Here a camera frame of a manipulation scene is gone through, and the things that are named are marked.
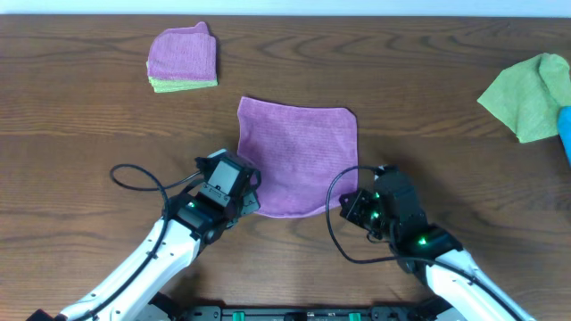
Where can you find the folded purple cloth on stack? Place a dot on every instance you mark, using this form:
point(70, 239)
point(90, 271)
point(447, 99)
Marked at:
point(184, 54)

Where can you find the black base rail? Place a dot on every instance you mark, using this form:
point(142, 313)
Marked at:
point(215, 313)

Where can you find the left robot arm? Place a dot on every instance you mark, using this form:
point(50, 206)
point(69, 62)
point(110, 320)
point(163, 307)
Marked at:
point(185, 228)

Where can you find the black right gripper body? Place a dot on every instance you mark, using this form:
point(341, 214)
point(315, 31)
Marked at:
point(390, 179)

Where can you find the blue object at edge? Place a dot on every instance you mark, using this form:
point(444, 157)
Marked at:
point(564, 129)

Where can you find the purple microfiber cloth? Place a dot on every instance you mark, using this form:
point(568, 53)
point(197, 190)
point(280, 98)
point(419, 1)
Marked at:
point(298, 151)

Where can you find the crumpled green cloth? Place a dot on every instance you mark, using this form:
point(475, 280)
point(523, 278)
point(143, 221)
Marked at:
point(528, 96)

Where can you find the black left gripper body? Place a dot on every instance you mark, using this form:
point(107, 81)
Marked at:
point(249, 196)

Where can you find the folded green cloth under stack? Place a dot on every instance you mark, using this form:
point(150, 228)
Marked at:
point(178, 85)

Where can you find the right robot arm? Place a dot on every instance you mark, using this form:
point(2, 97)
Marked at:
point(435, 256)

